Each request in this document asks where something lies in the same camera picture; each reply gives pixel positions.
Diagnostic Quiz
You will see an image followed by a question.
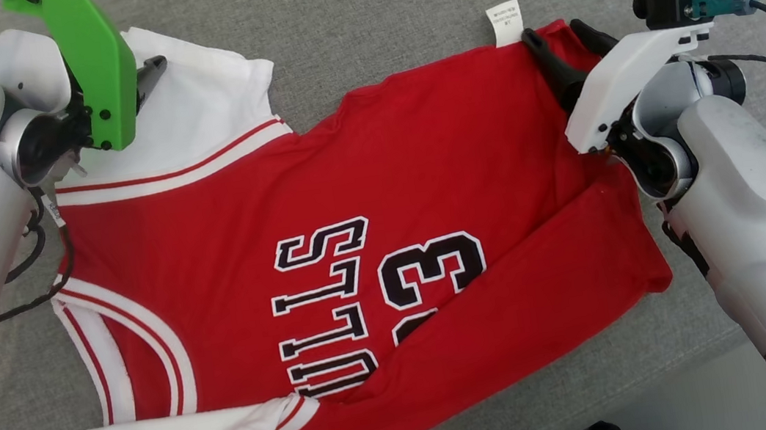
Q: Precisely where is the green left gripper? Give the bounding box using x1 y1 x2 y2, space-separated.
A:
1 0 178 164

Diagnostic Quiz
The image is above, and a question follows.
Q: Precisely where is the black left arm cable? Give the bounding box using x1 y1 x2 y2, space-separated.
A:
0 181 83 325

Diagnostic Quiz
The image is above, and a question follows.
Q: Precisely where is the red number 23 basketball jersey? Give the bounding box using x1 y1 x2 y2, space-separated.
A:
18 0 693 430

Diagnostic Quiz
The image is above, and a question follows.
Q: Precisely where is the teal right cable connector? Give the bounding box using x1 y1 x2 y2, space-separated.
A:
690 0 761 22

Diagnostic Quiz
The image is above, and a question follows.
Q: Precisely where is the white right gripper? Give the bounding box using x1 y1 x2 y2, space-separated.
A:
519 0 729 161

